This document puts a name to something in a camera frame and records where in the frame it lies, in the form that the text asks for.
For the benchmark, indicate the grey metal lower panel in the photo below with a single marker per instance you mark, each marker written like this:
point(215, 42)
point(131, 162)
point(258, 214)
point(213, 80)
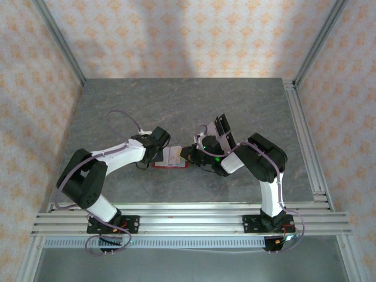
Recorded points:
point(191, 265)

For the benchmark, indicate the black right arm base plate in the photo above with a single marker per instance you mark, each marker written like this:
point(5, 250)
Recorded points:
point(249, 224)

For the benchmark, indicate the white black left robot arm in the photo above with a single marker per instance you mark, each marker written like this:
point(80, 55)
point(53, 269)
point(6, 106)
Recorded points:
point(117, 157)

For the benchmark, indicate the patterned fabric backdrop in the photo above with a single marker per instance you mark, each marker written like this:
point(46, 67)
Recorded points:
point(188, 38)

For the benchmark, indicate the white credit card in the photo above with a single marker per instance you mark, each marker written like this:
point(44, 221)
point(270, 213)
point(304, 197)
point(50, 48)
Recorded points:
point(174, 155)

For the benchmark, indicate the aluminium side frame rail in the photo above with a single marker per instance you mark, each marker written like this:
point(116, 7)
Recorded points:
point(305, 141)

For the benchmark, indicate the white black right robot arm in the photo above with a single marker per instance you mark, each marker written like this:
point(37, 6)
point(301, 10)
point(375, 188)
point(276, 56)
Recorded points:
point(264, 158)

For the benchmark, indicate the aluminium front frame rails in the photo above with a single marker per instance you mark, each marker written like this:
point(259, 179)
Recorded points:
point(191, 218)

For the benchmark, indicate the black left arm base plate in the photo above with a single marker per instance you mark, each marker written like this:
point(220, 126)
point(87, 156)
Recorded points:
point(132, 223)

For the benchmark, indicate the aluminium corner post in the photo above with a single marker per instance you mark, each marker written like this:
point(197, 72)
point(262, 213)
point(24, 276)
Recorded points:
point(318, 44)
point(63, 44)

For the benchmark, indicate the red leather card holder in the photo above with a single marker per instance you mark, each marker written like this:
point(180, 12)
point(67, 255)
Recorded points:
point(170, 166)

